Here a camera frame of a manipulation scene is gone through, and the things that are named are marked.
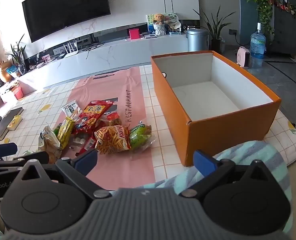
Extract yellow snack packet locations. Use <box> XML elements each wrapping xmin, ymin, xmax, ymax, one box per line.
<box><xmin>57</xmin><ymin>117</ymin><xmax>75</xmax><ymax>149</ymax></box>

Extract large blue water bottle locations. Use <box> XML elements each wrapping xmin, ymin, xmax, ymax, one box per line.
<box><xmin>250</xmin><ymin>22</ymin><xmax>266</xmax><ymax>68</ymax></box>

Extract clear green snack packet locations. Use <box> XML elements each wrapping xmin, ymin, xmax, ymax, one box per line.
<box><xmin>129</xmin><ymin>121</ymin><xmax>156</xmax><ymax>152</ymax></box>

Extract potted snake plant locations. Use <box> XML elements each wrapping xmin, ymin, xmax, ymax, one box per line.
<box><xmin>193</xmin><ymin>5</ymin><xmax>236</xmax><ymax>54</ymax></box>

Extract clear packet of white balls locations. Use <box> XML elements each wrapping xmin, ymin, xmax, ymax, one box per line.
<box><xmin>68</xmin><ymin>132</ymin><xmax>88</xmax><ymax>150</ymax></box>

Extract gold round vase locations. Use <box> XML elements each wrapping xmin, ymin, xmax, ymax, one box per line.
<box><xmin>0</xmin><ymin>61</ymin><xmax>14</xmax><ymax>83</ymax></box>

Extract small red carton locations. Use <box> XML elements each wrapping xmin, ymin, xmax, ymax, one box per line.
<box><xmin>12</xmin><ymin>86</ymin><xmax>24</xmax><ymax>100</ymax></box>

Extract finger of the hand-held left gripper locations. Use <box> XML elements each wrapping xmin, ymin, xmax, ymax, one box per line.
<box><xmin>0</xmin><ymin>151</ymin><xmax>50</xmax><ymax>172</ymax></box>
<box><xmin>0</xmin><ymin>142</ymin><xmax>18</xmax><ymax>159</ymax></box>

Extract dark grey cabinet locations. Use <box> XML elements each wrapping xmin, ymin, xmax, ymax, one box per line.
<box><xmin>270</xmin><ymin>4</ymin><xmax>296</xmax><ymax>55</ymax></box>

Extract pink printed table runner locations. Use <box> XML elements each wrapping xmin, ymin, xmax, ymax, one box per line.
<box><xmin>52</xmin><ymin>66</ymin><xmax>156</xmax><ymax>190</ymax></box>

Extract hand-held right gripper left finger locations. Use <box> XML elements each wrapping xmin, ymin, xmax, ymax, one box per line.
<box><xmin>14</xmin><ymin>149</ymin><xmax>111</xmax><ymax>200</ymax></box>

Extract silver trash can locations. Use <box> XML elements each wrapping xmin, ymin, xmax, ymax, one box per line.
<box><xmin>187</xmin><ymin>28</ymin><xmax>209</xmax><ymax>53</ymax></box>

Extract pink space heater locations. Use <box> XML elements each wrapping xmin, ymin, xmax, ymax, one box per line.
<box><xmin>236</xmin><ymin>46</ymin><xmax>251</xmax><ymax>68</ymax></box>

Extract teal striped blanket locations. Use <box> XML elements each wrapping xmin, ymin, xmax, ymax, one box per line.
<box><xmin>0</xmin><ymin>140</ymin><xmax>294</xmax><ymax>240</ymax></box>

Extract checked lemon print tablecloth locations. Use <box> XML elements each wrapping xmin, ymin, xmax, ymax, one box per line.
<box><xmin>0</xmin><ymin>65</ymin><xmax>296</xmax><ymax>180</ymax></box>

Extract white cardboard box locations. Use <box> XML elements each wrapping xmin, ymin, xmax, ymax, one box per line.
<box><xmin>0</xmin><ymin>80</ymin><xmax>25</xmax><ymax>103</ymax></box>

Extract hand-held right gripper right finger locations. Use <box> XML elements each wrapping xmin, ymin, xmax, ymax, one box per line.
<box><xmin>179</xmin><ymin>150</ymin><xmax>286</xmax><ymax>200</ymax></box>

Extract potted orchid plant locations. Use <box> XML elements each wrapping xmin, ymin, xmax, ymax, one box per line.
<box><xmin>6</xmin><ymin>34</ymin><xmax>27</xmax><ymax>75</ymax></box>

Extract pale yellow chip bag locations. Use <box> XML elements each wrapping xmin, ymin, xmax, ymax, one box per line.
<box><xmin>39</xmin><ymin>126</ymin><xmax>63</xmax><ymax>164</ymax></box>

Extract small yellow box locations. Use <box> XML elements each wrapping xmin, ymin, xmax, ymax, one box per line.
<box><xmin>7</xmin><ymin>115</ymin><xmax>22</xmax><ymax>130</ymax></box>

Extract white router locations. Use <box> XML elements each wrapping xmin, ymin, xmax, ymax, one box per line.
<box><xmin>63</xmin><ymin>42</ymin><xmax>79</xmax><ymax>58</ymax></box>

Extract round printed fan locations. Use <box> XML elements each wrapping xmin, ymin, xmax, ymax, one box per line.
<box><xmin>163</xmin><ymin>12</ymin><xmax>181</xmax><ymax>30</ymax></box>

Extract orange cardboard box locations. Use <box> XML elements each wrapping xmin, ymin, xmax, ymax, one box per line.
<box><xmin>150</xmin><ymin>50</ymin><xmax>281</xmax><ymax>167</ymax></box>

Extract trailing pothos plant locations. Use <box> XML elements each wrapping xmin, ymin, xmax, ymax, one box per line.
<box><xmin>245</xmin><ymin>0</ymin><xmax>278</xmax><ymax>45</ymax></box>

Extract slim red snack packet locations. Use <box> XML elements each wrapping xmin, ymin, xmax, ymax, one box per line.
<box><xmin>74</xmin><ymin>134</ymin><xmax>97</xmax><ymax>157</ymax></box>

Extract large red snack packet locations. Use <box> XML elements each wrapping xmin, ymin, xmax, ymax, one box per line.
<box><xmin>74</xmin><ymin>100</ymin><xmax>113</xmax><ymax>137</ymax></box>

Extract black cables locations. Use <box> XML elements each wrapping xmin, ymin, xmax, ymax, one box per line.
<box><xmin>80</xmin><ymin>42</ymin><xmax>105</xmax><ymax>52</ymax></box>

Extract black flat television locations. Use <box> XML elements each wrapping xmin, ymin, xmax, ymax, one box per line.
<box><xmin>22</xmin><ymin>0</ymin><xmax>111</xmax><ymax>43</ymax></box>

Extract dark hardcover book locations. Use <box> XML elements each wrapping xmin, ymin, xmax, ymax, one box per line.
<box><xmin>0</xmin><ymin>107</ymin><xmax>24</xmax><ymax>140</ymax></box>

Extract green landscape picture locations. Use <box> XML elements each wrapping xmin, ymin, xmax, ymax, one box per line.
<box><xmin>146</xmin><ymin>14</ymin><xmax>158</xmax><ymax>34</ymax></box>

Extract red clear-wrapped snack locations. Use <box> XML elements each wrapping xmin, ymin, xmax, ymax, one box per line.
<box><xmin>105</xmin><ymin>112</ymin><xmax>122</xmax><ymax>127</ymax></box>

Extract white marble television console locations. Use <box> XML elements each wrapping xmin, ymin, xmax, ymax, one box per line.
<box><xmin>0</xmin><ymin>34</ymin><xmax>188</xmax><ymax>98</ymax></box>

